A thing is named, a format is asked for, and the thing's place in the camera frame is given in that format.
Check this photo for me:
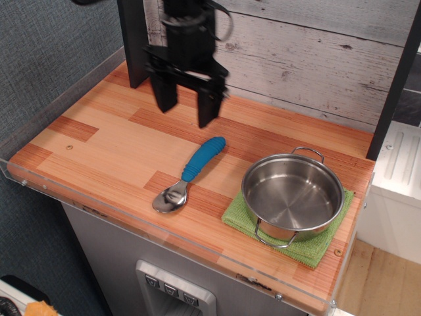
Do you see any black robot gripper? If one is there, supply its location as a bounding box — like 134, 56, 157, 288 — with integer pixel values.
145, 19, 229, 128

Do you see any blue handled metal spoon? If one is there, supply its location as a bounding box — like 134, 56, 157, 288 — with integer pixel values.
152, 136, 226, 213

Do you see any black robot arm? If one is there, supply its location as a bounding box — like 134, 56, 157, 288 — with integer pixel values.
145, 1, 230, 128

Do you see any stainless steel pan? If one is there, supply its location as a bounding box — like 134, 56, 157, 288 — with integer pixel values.
241, 147, 345, 249

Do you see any grey toy fridge cabinet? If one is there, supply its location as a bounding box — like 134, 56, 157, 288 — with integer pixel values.
63, 204, 304, 315

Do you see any clear acrylic edge guard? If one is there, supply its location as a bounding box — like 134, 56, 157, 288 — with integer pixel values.
1, 63, 374, 315

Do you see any green folded cloth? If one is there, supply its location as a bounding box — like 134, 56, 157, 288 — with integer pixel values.
222, 189, 355, 269

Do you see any silver dispenser button panel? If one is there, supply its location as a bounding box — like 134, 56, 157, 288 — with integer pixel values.
136, 260, 217, 315

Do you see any white toy sink unit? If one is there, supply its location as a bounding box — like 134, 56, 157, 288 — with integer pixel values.
357, 122, 420, 263

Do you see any orange object at corner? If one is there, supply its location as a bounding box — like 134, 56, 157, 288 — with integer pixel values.
24, 301, 59, 316

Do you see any white and black box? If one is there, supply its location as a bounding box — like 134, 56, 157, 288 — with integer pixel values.
1, 275, 51, 315

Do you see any dark right vertical post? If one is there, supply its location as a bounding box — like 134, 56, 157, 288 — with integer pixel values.
366, 1, 420, 161

